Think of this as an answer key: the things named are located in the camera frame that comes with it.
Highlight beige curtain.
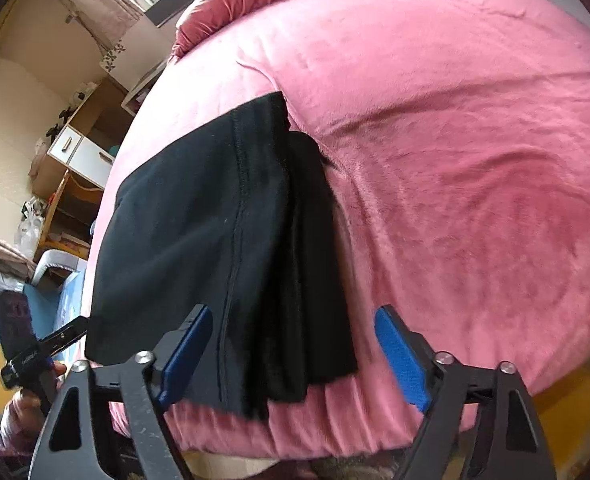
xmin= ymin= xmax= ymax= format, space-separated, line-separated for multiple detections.
xmin=0 ymin=227 xmax=36 ymax=281

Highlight pink duvet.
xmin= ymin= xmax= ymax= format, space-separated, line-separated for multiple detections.
xmin=167 ymin=0 xmax=500 ymax=63

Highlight wooden desk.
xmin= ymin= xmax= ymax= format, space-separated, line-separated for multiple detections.
xmin=32 ymin=77 xmax=136 ymax=261

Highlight light blue patterned cloth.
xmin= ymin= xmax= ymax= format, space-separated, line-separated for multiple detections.
xmin=40 ymin=267 xmax=93 ymax=361

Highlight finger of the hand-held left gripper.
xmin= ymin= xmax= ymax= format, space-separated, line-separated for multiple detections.
xmin=37 ymin=316 xmax=90 ymax=356

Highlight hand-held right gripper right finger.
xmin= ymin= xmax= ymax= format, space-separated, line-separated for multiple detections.
xmin=373 ymin=304 xmax=558 ymax=480

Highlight sheer window curtain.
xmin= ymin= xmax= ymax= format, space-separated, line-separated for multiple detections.
xmin=40 ymin=0 xmax=143 ymax=56

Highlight black pants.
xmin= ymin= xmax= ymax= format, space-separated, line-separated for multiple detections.
xmin=84 ymin=91 xmax=360 ymax=421

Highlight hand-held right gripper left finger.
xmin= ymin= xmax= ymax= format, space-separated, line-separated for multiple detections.
xmin=27 ymin=303 xmax=214 ymax=480

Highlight pink bed sheet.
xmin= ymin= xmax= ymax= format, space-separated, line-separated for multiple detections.
xmin=87 ymin=0 xmax=590 ymax=461

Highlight white storage shelf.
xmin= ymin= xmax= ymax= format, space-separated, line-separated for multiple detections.
xmin=121 ymin=57 xmax=170 ymax=113

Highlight white plastic stool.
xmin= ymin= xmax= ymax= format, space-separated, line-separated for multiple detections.
xmin=32 ymin=249 xmax=88 ymax=288

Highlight person's left hand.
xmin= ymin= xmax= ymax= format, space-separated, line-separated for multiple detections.
xmin=5 ymin=360 xmax=68 ymax=433

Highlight white drawer cabinet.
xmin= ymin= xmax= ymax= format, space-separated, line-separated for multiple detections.
xmin=47 ymin=125 xmax=116 ymax=193

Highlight clear plastic bag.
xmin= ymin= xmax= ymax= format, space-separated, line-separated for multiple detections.
xmin=17 ymin=197 xmax=44 ymax=257

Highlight person's left forearm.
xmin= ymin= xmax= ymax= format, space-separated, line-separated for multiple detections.
xmin=0 ymin=410 xmax=38 ymax=457

